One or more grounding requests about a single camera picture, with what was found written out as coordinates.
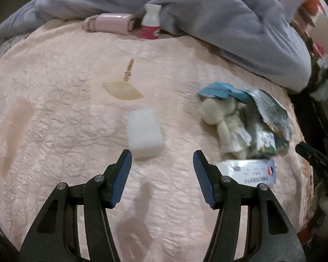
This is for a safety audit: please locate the blue white medicine box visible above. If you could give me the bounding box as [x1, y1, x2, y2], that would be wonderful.
[215, 159, 276, 187]

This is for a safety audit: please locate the torn white snack bag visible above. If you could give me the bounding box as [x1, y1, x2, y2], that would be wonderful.
[245, 87, 293, 142]

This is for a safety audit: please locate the small pink white bottle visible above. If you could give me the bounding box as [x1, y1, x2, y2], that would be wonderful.
[140, 3, 162, 40]

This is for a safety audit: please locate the pink cylindrical case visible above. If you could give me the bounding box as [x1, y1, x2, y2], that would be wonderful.
[82, 13, 135, 36]

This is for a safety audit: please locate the white plush bear toy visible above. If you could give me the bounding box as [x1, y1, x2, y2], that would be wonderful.
[198, 97, 252, 160]

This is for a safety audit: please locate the white tissue pack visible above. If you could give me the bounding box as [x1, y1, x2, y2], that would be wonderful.
[127, 108, 164, 159]

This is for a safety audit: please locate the pink quilted bedspread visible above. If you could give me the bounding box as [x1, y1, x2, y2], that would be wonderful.
[0, 20, 303, 261]

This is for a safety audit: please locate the teal blue snack packet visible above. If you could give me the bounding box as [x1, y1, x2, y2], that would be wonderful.
[197, 82, 251, 103]

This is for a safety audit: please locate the green white milk carton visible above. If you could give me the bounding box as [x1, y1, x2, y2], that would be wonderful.
[251, 129, 289, 159]

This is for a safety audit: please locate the grey blue duvet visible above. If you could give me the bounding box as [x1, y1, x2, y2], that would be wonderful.
[0, 0, 312, 93]

